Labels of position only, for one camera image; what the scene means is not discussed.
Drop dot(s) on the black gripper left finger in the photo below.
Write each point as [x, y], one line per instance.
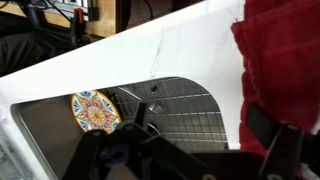
[147, 157]

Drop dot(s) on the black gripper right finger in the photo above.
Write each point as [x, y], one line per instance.
[287, 145]

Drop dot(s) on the red towel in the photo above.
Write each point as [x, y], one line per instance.
[280, 44]

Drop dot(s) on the colorful decorated plate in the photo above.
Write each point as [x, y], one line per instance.
[92, 110]

